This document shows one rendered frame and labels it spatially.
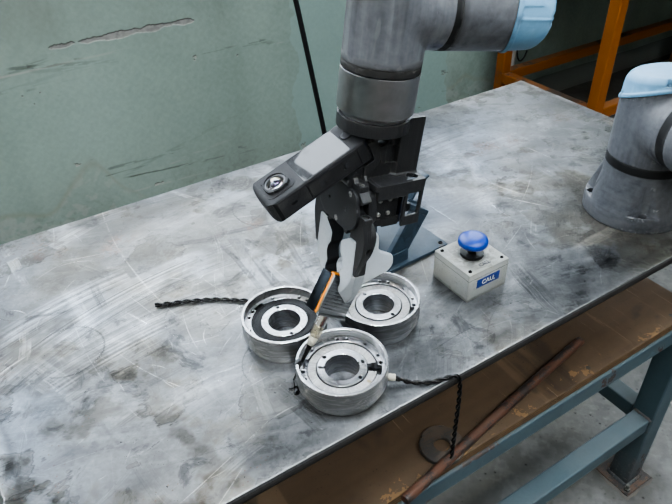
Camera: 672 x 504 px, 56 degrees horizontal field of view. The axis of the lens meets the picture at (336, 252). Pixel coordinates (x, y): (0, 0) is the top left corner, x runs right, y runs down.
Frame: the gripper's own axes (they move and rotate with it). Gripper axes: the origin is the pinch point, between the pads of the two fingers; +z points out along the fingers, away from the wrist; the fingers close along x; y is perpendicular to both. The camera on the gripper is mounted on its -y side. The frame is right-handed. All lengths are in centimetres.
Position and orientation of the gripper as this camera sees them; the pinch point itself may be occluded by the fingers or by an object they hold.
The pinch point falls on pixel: (334, 285)
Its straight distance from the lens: 70.2
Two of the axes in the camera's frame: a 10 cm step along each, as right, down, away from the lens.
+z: -1.0, 8.3, 5.4
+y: 8.5, -2.1, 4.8
